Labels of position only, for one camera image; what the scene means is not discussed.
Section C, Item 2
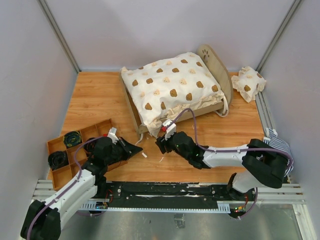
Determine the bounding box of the aluminium frame post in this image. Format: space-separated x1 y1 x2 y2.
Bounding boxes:
36 0 82 74
256 0 304 73

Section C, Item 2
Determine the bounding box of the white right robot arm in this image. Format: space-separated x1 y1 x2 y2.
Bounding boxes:
155 129 294 200

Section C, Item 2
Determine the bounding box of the right aluminium frame post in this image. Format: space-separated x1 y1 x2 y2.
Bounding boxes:
256 0 304 73

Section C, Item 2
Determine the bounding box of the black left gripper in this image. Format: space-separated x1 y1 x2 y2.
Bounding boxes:
105 136 143 165

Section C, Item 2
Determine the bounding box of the coiled black cable in tray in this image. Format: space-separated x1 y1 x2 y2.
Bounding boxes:
62 131 83 148

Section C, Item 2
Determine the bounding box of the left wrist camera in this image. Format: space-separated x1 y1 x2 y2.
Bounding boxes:
103 127 119 144

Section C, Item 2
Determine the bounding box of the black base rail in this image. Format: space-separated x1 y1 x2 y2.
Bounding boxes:
89 181 256 208

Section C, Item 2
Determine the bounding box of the aluminium side rail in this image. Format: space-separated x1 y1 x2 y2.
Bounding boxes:
255 92 276 129

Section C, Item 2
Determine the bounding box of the wooden divided tray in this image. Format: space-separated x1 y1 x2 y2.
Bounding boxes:
46 119 113 191

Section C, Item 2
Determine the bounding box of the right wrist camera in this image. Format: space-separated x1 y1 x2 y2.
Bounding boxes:
161 119 177 140

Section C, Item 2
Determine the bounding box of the blue striped cloth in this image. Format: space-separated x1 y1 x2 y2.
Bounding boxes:
263 127 294 177

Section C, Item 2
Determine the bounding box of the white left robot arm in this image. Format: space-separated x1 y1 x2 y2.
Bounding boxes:
20 134 143 240

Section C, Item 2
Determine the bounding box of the wooden pet bed frame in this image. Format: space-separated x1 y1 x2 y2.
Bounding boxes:
119 44 233 135

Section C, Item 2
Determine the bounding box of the small bear print pillow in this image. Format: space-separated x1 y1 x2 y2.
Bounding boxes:
231 66 267 103

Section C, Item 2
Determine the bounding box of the large bear print cushion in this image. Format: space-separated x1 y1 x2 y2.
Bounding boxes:
120 52 229 137

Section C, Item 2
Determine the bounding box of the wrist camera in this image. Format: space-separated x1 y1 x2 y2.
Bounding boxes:
103 127 119 144
161 119 177 140

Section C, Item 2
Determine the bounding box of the left aluminium frame post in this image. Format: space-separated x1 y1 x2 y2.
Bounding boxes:
36 0 82 74

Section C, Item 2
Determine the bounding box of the white slotted cable duct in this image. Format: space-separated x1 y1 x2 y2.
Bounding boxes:
79 200 231 214

